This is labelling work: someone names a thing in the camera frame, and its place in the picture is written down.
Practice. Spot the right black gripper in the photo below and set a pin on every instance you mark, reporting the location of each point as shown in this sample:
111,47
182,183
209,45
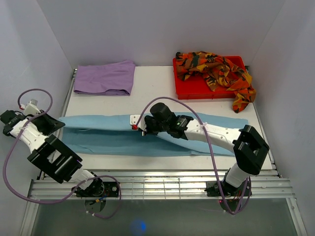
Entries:
147,119

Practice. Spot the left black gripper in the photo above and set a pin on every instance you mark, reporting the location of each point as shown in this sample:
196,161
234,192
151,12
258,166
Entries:
52,124

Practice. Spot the light blue trousers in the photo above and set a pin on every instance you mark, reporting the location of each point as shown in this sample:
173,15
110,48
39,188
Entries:
113,135

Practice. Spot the orange camouflage trousers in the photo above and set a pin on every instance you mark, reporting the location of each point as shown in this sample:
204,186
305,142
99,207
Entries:
218,71

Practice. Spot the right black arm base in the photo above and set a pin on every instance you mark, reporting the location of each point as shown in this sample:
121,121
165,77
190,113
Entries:
231,201

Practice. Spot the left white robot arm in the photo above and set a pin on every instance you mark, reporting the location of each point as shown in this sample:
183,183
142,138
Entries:
53,157

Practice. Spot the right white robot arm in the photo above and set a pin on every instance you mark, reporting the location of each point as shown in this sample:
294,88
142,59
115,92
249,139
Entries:
248,146

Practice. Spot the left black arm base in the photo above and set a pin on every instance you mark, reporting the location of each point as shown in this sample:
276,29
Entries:
108,191

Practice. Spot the folded purple trousers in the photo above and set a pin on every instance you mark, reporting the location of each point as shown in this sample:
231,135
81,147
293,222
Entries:
115,79

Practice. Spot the red plastic tray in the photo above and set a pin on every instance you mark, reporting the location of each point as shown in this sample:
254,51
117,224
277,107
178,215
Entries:
196,88

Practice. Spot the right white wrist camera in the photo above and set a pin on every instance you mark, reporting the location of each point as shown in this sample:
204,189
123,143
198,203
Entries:
136,121

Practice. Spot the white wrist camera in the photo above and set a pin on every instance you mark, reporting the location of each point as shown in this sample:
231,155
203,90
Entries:
136,121
30,109

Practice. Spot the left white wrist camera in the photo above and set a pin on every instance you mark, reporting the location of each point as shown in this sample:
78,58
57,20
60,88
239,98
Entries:
30,109

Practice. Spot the aluminium rail frame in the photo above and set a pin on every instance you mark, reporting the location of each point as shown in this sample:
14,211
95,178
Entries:
167,178

